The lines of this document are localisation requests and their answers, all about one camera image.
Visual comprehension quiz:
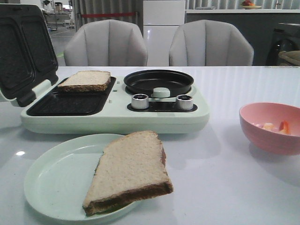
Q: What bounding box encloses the silver left control knob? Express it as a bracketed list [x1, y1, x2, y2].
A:
[131, 94, 149, 110]

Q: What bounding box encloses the red barrier belt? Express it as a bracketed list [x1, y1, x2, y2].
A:
[80, 12, 136, 18]

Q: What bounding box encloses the dark grey counter cabinet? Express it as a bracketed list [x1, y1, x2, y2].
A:
[186, 9, 300, 66]

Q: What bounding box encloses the grey armchair left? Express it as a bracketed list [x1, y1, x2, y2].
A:
[64, 19, 148, 67]

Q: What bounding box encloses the silver control knob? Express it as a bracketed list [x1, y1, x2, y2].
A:
[131, 94, 149, 110]
[175, 95, 194, 111]

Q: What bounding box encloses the black round frying pan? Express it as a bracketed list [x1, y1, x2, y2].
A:
[124, 69, 194, 97]

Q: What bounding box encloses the black washing machine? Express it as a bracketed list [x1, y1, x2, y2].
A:
[266, 22, 300, 66]

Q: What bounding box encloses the mint green breakfast maker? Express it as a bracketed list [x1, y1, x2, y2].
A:
[21, 68, 210, 134]

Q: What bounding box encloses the grey armchair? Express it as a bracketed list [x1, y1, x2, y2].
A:
[169, 20, 254, 66]
[64, 19, 148, 67]

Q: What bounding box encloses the fruit plate on counter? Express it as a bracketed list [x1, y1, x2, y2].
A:
[240, 0, 262, 9]

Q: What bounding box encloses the silver right control knob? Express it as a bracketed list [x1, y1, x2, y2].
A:
[175, 95, 194, 111]

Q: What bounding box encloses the mint green round plate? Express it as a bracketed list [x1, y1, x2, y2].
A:
[24, 134, 140, 225]

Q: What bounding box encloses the mint green pan handle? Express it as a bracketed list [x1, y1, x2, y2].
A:
[151, 87, 171, 98]

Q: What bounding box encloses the metal shelf rack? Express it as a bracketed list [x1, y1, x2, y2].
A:
[40, 0, 75, 31]

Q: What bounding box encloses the bread slice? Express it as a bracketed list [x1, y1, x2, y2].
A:
[82, 131, 173, 216]
[58, 70, 111, 92]

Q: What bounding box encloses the pink plastic bowl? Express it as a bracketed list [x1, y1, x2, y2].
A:
[239, 102, 300, 155]

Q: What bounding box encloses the grey armchair right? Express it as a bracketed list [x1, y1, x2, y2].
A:
[169, 20, 254, 66]

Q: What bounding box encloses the cooked shrimp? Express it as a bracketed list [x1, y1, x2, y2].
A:
[278, 120, 291, 135]
[256, 122, 279, 133]

